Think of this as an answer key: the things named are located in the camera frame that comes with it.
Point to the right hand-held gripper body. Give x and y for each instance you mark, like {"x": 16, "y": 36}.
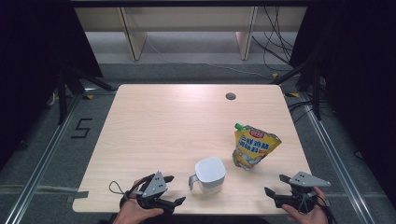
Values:
{"x": 306, "y": 180}

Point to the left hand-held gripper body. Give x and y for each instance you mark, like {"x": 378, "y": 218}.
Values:
{"x": 154, "y": 186}

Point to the yellow spout pouch green cap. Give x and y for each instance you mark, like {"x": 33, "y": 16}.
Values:
{"x": 253, "y": 146}

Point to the person's left hand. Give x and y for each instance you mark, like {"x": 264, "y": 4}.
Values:
{"x": 134, "y": 213}

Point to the person's right hand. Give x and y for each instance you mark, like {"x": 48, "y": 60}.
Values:
{"x": 308, "y": 218}

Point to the black metal stand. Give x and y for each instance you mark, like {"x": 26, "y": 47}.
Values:
{"x": 62, "y": 96}
{"x": 316, "y": 93}

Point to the grey table grommet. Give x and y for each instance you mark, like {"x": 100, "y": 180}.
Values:
{"x": 230, "y": 96}

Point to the black curtain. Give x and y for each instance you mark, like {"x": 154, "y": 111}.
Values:
{"x": 358, "y": 77}
{"x": 31, "y": 62}

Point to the beige background desk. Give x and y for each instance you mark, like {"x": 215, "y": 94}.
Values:
{"x": 134, "y": 37}

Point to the aluminium floor rail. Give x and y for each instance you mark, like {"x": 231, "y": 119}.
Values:
{"x": 333, "y": 155}
{"x": 46, "y": 155}

